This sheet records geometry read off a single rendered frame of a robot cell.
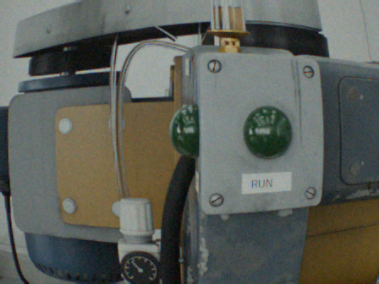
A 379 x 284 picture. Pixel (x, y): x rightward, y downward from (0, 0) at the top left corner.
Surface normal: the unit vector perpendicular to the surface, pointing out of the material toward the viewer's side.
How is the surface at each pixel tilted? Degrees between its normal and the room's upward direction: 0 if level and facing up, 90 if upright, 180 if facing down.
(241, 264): 90
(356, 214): 90
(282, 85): 90
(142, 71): 90
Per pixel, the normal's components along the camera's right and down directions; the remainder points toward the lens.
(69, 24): -0.75, 0.04
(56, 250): -0.26, 0.07
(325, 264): 0.04, 0.05
